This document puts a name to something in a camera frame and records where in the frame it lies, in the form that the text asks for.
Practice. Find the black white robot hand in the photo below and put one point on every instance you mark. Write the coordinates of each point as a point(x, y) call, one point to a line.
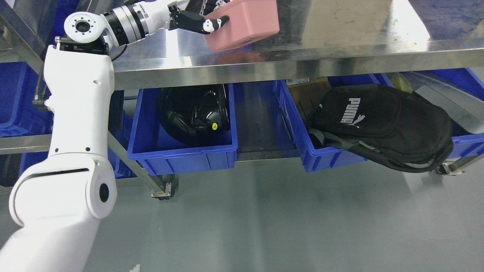
point(191, 15)

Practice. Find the pink plastic storage box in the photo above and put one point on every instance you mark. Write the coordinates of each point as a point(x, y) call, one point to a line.
point(250, 21)

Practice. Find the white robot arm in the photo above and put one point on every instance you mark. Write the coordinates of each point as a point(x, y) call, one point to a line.
point(60, 202)

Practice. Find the stainless steel shelf rack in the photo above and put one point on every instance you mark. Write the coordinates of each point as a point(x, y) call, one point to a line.
point(317, 38)

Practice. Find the black glossy helmet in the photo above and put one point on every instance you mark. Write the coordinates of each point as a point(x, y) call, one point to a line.
point(194, 115)

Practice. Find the cardboard piece in bin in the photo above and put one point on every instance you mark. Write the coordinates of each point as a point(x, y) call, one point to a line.
point(307, 93)

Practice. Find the blue bin with helmet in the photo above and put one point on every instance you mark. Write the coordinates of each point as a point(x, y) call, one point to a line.
point(160, 154)

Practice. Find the blue bin with backpack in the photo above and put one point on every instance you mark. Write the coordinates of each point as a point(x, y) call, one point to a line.
point(315, 159)

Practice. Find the blue bin far left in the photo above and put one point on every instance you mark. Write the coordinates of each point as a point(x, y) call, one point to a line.
point(19, 117)

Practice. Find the black Puma backpack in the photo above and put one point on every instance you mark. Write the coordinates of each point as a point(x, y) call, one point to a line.
point(399, 130)

